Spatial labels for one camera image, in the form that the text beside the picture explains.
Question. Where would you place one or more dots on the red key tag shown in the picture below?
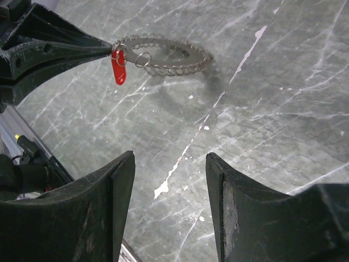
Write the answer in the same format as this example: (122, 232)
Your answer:
(118, 66)

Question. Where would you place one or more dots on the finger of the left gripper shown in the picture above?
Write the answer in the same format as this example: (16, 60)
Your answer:
(26, 66)
(27, 21)

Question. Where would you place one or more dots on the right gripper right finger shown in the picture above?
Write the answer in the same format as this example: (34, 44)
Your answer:
(253, 222)

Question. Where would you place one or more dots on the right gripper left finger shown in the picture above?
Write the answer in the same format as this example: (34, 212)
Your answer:
(81, 221)

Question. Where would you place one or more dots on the metal disc with keyrings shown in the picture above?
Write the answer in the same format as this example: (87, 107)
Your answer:
(161, 56)

